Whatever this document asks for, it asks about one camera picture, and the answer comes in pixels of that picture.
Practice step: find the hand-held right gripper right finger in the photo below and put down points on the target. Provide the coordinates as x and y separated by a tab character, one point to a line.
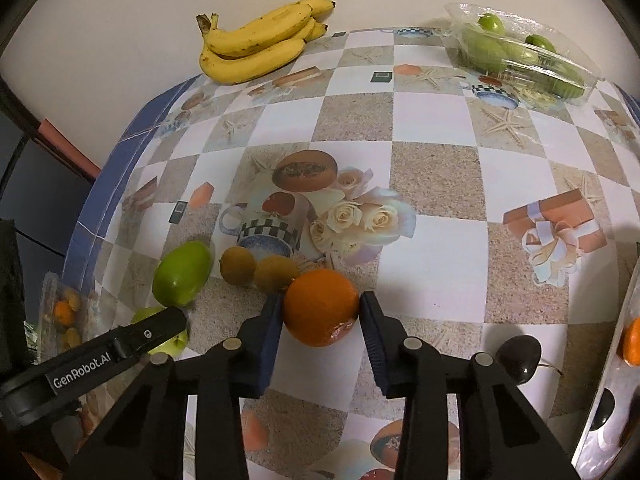
375	345

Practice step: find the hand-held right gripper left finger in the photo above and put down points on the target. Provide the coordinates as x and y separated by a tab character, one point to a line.
270	345

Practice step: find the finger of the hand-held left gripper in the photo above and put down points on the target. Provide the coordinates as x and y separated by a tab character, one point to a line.
152	332

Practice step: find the green mango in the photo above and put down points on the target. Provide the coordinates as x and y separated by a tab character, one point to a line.
172	347
181	274

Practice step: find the orange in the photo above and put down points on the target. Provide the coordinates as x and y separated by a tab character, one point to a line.
631	342
320	307

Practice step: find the brown kiwi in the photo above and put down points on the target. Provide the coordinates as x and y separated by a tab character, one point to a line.
275	274
237	265

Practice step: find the round metal plate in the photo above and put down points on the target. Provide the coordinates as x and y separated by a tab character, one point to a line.
631	300

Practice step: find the pile of tan longans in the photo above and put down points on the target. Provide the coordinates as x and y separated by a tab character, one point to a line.
73	336

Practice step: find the small tangerine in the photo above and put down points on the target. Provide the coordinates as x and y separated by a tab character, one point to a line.
64	311

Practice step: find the checkered printed tablecloth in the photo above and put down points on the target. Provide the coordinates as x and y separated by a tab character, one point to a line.
435	270

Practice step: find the clear plastic bag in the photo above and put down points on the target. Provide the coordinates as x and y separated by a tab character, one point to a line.
50	285

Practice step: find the dark blue cabinet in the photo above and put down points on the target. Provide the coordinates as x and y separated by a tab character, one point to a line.
35	200

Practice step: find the reddish board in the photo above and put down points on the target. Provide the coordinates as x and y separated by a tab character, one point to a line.
65	147

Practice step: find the yellow banana bunch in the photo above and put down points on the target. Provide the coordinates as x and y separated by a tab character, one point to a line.
250	40

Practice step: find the pile of small green jujubes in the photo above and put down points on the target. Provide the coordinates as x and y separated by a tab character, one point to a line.
487	52

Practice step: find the clear plastic container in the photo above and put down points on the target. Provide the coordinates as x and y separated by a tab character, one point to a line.
462	15

